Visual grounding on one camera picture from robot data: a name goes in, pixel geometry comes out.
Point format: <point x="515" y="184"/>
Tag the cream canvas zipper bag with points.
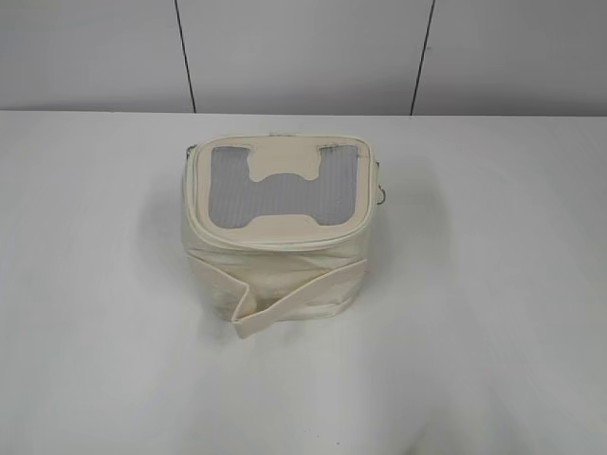
<point x="277" y="228"/>

